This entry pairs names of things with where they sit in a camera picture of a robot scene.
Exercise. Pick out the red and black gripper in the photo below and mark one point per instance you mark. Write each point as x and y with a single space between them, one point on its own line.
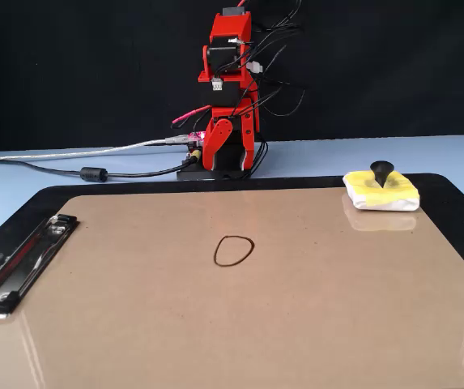
231 152

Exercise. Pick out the yellow sponge with black knob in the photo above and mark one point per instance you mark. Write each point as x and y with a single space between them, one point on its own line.
381 194

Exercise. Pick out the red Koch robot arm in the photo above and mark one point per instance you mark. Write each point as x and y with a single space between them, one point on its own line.
229 28

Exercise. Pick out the controller circuit board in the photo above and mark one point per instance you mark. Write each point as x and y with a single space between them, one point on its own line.
194 139

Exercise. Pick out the dark drawn marker circle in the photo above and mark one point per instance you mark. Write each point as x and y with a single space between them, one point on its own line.
215 255

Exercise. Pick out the brown clipboard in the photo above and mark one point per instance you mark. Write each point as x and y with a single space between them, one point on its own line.
231 324

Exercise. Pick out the black rectangular mat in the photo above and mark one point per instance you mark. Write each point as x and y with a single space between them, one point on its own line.
450 202

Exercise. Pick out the silver metal clipboard clip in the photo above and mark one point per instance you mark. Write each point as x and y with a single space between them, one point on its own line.
21 267

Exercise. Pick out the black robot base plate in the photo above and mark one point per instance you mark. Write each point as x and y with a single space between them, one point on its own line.
199 175

